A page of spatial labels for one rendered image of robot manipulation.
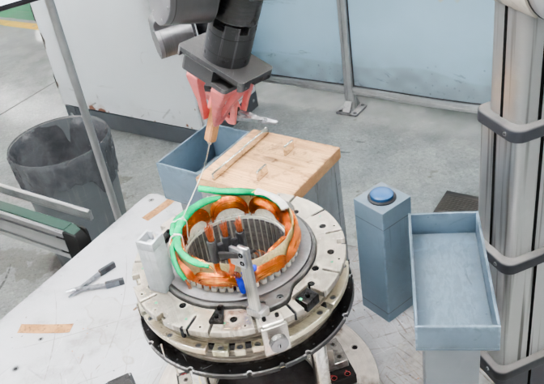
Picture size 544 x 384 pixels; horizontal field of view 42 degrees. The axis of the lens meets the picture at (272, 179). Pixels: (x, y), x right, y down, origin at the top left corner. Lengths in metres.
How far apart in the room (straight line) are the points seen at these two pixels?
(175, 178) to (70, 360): 0.40
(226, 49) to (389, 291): 0.64
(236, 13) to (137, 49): 2.70
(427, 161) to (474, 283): 2.18
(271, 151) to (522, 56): 0.50
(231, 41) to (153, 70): 2.67
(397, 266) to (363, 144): 2.13
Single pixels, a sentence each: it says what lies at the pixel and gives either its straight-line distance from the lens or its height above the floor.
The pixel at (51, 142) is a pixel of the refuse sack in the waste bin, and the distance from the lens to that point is 2.90.
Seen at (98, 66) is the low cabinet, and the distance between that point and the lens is 3.75.
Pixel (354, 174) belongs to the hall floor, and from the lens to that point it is 3.17.
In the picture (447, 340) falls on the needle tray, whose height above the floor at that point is 1.04.
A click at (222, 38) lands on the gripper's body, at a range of 0.82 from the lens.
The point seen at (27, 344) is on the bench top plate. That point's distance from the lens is 1.52.
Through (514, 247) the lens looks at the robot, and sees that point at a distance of 1.27.
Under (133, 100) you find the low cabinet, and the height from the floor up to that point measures 0.22.
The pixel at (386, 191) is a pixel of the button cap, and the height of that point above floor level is 1.04.
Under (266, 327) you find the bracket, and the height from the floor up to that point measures 1.10.
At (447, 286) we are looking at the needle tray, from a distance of 1.07.
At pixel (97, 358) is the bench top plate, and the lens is 1.42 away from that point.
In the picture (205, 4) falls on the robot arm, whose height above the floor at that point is 1.50.
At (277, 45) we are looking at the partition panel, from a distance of 3.75.
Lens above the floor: 1.75
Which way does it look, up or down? 33 degrees down
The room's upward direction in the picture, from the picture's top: 9 degrees counter-clockwise
